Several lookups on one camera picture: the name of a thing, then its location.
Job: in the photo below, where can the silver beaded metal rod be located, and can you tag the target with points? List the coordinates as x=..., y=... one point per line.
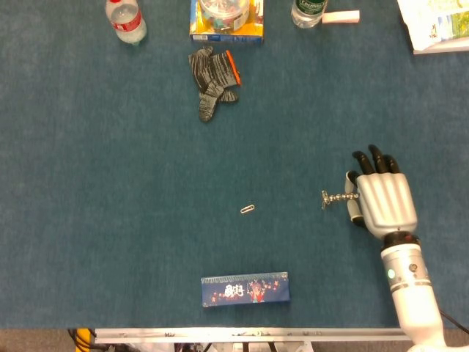
x=342, y=197

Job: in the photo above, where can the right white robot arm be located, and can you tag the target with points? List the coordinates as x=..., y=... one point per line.
x=410, y=286

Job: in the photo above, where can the pink paper pack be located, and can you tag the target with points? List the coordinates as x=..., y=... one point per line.
x=340, y=17

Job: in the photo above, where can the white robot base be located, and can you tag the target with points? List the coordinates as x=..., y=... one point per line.
x=220, y=347

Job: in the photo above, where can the red label plastic bottle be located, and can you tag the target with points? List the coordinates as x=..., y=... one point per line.
x=126, y=22

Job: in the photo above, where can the yellow and blue cardboard box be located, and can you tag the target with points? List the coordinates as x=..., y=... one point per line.
x=227, y=37

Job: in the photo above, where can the gray knit work glove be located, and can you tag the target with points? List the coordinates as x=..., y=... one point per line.
x=212, y=73

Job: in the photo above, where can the aluminium table edge rail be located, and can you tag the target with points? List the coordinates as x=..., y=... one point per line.
x=256, y=334

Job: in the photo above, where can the flat white box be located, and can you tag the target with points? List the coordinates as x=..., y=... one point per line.
x=447, y=47

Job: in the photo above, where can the dark blue printed pencil box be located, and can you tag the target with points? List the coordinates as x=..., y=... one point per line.
x=245, y=291

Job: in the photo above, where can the green label water bottle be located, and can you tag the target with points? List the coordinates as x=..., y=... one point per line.
x=308, y=14

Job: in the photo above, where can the clear jar of coloured clips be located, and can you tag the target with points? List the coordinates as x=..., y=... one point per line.
x=223, y=14

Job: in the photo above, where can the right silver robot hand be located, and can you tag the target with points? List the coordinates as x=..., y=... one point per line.
x=388, y=201

